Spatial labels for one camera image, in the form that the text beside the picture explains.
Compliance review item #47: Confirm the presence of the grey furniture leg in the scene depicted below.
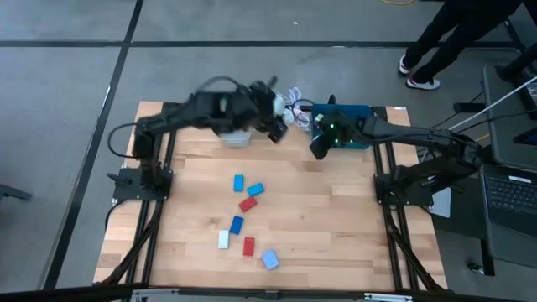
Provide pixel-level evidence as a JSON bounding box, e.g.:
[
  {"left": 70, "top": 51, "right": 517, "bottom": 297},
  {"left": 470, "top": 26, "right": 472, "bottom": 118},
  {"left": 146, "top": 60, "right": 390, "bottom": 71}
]
[{"left": 0, "top": 183, "right": 33, "bottom": 203}]

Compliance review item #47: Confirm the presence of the silver bracket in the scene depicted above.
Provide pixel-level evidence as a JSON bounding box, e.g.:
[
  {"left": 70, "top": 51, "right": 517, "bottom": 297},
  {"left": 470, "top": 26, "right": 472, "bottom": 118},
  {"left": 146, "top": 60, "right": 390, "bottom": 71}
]
[
  {"left": 129, "top": 288, "right": 181, "bottom": 302},
  {"left": 363, "top": 292, "right": 414, "bottom": 302}
]

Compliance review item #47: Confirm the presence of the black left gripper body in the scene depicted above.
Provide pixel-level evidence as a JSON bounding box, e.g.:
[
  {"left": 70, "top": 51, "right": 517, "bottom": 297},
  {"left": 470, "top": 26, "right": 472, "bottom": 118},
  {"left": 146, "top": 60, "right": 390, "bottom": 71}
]
[{"left": 245, "top": 80, "right": 280, "bottom": 131}]

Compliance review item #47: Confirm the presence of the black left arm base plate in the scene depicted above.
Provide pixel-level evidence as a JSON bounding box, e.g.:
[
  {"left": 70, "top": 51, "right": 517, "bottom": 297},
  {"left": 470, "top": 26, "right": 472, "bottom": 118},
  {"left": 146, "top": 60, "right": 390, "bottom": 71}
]
[{"left": 107, "top": 167, "right": 173, "bottom": 201}]

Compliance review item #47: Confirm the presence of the white pink cable bundle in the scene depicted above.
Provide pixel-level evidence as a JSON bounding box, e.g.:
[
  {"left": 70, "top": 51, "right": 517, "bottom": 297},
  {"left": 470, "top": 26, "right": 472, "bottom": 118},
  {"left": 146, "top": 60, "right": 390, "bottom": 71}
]
[{"left": 285, "top": 86, "right": 314, "bottom": 131}]

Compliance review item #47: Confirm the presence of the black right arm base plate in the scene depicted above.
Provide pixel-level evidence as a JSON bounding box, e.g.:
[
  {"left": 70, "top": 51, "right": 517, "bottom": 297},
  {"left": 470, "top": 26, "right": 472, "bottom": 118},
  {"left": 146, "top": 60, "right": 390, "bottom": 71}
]
[{"left": 374, "top": 171, "right": 434, "bottom": 206}]

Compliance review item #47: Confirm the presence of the light blue charger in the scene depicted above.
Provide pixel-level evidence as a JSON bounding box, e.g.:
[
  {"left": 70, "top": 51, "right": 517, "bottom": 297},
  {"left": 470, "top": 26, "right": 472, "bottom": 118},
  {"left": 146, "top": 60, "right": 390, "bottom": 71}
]
[{"left": 260, "top": 248, "right": 281, "bottom": 271}]

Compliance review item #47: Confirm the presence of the black laptop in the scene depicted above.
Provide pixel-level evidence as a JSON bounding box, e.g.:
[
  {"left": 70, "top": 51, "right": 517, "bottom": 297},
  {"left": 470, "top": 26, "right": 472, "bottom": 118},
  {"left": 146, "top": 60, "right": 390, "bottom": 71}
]
[{"left": 477, "top": 163, "right": 537, "bottom": 238}]

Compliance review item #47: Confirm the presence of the person's white shoe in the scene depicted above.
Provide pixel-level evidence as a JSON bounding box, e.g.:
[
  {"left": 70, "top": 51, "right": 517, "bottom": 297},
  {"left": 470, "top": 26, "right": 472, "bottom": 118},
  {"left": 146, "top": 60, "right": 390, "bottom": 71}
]
[
  {"left": 397, "top": 54, "right": 412, "bottom": 77},
  {"left": 404, "top": 75, "right": 442, "bottom": 91}
]

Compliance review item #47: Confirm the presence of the black stand leg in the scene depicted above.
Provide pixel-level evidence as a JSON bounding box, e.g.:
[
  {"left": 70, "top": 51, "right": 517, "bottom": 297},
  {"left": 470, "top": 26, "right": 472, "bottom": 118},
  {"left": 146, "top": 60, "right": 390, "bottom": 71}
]
[{"left": 494, "top": 52, "right": 537, "bottom": 85}]

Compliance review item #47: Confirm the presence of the person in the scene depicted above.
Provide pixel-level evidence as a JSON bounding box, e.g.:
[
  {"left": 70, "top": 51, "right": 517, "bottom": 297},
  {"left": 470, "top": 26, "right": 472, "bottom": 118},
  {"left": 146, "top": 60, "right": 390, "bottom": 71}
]
[{"left": 402, "top": 0, "right": 524, "bottom": 85}]

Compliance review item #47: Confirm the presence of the blue plastic tray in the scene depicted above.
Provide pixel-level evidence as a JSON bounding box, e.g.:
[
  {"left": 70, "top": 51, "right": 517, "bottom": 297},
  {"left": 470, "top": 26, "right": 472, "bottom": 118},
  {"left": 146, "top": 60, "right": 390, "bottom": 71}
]
[{"left": 310, "top": 103, "right": 376, "bottom": 151}]

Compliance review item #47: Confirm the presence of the dark blue eraser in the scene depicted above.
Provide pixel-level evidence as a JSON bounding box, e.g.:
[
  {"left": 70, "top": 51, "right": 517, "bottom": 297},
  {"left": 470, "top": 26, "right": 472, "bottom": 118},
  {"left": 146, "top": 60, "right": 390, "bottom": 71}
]
[{"left": 228, "top": 215, "right": 245, "bottom": 236}]

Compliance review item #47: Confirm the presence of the black aluminium table frame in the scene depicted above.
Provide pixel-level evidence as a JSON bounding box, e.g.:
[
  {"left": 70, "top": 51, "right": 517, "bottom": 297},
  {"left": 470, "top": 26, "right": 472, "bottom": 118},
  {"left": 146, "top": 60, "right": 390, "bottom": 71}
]
[{"left": 94, "top": 94, "right": 448, "bottom": 294}]

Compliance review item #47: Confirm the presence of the grey plastic bin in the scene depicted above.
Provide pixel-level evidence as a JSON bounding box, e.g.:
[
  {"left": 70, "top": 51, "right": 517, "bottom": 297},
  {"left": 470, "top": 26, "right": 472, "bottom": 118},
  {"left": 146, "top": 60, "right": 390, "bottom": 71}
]
[{"left": 218, "top": 128, "right": 254, "bottom": 148}]

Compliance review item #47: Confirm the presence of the white paper sheet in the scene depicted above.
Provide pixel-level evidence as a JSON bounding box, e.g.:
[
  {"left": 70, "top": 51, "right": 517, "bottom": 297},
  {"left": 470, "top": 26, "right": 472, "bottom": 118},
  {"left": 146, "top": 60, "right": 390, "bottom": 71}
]
[{"left": 430, "top": 189, "right": 452, "bottom": 219}]

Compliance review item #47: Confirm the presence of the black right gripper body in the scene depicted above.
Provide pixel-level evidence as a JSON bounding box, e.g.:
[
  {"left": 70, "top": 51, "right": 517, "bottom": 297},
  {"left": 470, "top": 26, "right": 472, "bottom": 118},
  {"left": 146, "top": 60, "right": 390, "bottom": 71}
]
[{"left": 325, "top": 109, "right": 364, "bottom": 148}]

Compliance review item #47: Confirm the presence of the black rig beam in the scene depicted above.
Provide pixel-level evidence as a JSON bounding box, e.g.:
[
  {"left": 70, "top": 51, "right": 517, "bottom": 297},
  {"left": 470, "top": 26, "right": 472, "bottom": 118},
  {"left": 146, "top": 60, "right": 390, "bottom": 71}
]
[{"left": 0, "top": 283, "right": 537, "bottom": 302}]

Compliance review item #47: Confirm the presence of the grey side desk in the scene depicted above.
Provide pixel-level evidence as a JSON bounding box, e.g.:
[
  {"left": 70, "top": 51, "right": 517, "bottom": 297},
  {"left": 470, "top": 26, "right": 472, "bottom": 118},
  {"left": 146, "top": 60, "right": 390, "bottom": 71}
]
[{"left": 480, "top": 65, "right": 537, "bottom": 278}]

